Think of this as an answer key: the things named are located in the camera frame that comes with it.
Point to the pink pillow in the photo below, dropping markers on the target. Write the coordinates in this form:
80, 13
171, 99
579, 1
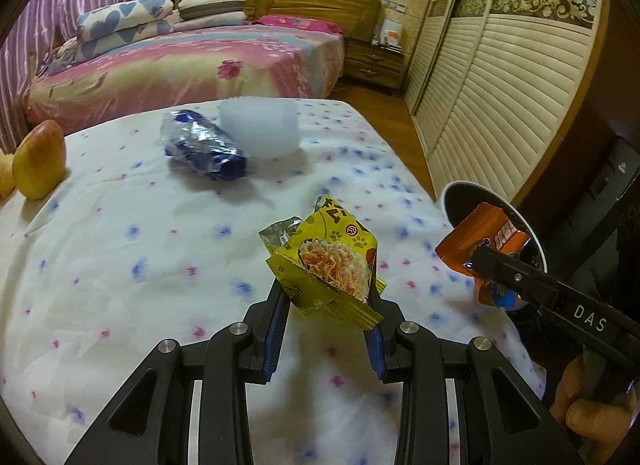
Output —
300, 23

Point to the wall switch panel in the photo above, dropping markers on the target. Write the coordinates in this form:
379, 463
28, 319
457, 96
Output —
394, 5

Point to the dark wooden panel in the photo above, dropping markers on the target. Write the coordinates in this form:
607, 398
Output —
605, 75

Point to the yellow mango fruit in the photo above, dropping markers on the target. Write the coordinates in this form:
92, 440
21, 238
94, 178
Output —
40, 160

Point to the pink floral bed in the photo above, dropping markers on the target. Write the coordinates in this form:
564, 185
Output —
200, 65

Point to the orange colourful snack wrapper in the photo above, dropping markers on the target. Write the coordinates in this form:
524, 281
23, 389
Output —
460, 250

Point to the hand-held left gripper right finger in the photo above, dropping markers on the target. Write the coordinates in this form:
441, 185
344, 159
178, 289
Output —
376, 352

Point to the floral print quilt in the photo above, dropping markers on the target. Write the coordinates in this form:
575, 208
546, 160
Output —
57, 57

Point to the blue silver wrapper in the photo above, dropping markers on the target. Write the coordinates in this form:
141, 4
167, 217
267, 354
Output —
205, 145

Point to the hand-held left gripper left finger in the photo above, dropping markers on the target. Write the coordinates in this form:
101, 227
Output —
273, 345

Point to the heart print pillow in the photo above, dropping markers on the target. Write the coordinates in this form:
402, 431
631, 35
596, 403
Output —
120, 40
125, 15

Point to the striped pillow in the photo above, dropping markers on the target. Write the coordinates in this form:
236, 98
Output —
212, 7

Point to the yellow snack wrapper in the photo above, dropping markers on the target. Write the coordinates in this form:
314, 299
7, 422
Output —
325, 265

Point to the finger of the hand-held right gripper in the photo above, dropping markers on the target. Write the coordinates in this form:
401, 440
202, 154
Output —
510, 277

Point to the louvred wardrobe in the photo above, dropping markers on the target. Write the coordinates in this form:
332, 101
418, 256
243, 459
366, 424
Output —
500, 85

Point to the person's right hand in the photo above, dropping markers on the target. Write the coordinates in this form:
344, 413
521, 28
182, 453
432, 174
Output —
595, 417

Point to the white bin with black liner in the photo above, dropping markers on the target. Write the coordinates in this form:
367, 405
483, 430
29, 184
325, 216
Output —
530, 225

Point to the white orange box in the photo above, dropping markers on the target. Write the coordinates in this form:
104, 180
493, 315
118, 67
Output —
391, 32

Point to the wooden headboard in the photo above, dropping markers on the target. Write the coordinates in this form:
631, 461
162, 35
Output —
310, 2

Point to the wooden nightstand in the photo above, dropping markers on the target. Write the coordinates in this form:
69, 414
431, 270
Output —
375, 65

